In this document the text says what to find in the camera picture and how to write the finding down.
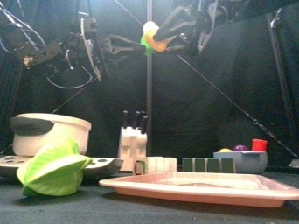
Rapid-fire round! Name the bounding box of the thin grey gripper cable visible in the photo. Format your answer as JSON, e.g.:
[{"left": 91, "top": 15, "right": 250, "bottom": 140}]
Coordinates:
[{"left": 46, "top": 65, "right": 95, "bottom": 90}]

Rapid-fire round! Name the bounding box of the white toy pot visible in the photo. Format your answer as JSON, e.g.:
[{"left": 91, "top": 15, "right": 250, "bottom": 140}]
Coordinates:
[{"left": 10, "top": 112, "right": 94, "bottom": 158}]

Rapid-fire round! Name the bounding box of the small green husk piece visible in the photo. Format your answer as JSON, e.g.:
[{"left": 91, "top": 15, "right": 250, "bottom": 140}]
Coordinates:
[{"left": 139, "top": 34, "right": 157, "bottom": 57}]

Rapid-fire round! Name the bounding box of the small white toy box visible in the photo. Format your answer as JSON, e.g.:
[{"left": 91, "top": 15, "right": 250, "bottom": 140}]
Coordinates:
[{"left": 133, "top": 156, "right": 179, "bottom": 176}]

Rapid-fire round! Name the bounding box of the segmented toy rack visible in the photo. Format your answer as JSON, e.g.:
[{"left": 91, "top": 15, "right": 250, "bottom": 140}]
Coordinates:
[{"left": 182, "top": 157, "right": 237, "bottom": 173}]

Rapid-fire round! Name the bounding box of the purple toy ball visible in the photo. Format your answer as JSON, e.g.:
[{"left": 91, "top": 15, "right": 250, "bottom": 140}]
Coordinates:
[{"left": 233, "top": 144, "right": 252, "bottom": 152}]

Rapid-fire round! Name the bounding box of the orange yellow toy corn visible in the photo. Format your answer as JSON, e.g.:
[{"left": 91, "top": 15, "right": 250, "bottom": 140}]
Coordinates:
[{"left": 142, "top": 20, "right": 173, "bottom": 53}]

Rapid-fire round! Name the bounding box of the red toy cup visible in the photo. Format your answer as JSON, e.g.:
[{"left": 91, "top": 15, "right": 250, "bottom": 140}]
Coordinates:
[{"left": 252, "top": 138, "right": 269, "bottom": 152}]

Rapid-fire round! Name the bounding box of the pink plastic tray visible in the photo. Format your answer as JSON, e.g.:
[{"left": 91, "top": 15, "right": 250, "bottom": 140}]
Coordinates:
[{"left": 98, "top": 171, "right": 299, "bottom": 209}]

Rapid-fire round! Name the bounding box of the white toy knife block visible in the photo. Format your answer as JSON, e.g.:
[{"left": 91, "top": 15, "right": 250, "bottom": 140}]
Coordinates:
[{"left": 117, "top": 125, "right": 150, "bottom": 172}]

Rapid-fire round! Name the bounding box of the thin diagonal frame cord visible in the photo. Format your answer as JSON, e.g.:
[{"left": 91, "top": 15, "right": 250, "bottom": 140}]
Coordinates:
[
  {"left": 51, "top": 77, "right": 99, "bottom": 114},
  {"left": 113, "top": 0, "right": 299, "bottom": 160}
]

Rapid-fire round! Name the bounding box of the black frame post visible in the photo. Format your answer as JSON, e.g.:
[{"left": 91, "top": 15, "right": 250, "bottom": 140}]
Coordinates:
[{"left": 266, "top": 8, "right": 299, "bottom": 152}]

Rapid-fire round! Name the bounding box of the black toy knife handle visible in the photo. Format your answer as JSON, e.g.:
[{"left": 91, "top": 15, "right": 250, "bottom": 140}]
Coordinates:
[
  {"left": 122, "top": 109, "right": 130, "bottom": 130},
  {"left": 133, "top": 110, "right": 142, "bottom": 130},
  {"left": 141, "top": 111, "right": 150, "bottom": 135}
]

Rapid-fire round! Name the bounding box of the blue grey toy bowl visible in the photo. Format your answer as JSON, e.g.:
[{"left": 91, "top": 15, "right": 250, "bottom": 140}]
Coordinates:
[{"left": 213, "top": 150, "right": 270, "bottom": 175}]

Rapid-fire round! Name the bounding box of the yellow-green fruit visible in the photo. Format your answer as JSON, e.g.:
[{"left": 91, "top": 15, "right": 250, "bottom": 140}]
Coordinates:
[{"left": 15, "top": 137, "right": 94, "bottom": 198}]

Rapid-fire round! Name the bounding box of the grey vertical frame pole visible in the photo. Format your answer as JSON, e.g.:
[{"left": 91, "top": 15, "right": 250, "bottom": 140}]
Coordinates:
[{"left": 146, "top": 0, "right": 155, "bottom": 157}]

